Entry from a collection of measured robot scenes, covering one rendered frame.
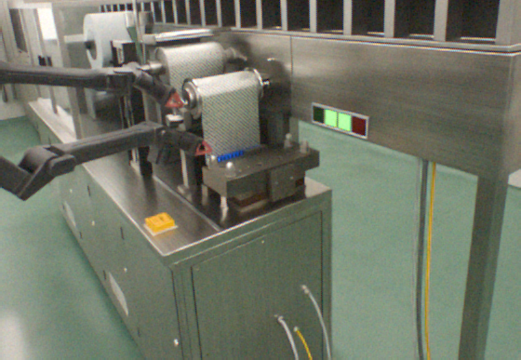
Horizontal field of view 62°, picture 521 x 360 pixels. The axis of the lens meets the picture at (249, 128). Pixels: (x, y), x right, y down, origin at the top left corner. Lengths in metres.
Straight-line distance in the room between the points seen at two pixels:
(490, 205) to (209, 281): 0.85
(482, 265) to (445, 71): 0.62
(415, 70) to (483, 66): 0.18
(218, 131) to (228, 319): 0.63
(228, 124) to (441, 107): 0.73
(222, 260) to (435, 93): 0.79
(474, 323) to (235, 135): 0.98
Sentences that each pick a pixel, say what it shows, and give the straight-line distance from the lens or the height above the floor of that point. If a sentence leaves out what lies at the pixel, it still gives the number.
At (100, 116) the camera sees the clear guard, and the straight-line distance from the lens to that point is 2.47.
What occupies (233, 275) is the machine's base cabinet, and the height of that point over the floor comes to 0.73.
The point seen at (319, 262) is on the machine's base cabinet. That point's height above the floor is 0.61.
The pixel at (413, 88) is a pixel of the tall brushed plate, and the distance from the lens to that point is 1.23.
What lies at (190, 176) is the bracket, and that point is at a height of 0.95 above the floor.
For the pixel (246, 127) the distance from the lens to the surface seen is 1.61.
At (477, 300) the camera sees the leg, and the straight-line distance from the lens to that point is 1.57.
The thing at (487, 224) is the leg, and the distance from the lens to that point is 1.43.
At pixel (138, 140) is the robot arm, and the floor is 1.19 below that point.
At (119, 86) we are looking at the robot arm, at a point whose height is 1.34.
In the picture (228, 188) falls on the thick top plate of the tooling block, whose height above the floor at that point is 1.00.
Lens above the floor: 1.60
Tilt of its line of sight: 18 degrees down
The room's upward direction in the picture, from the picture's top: 3 degrees counter-clockwise
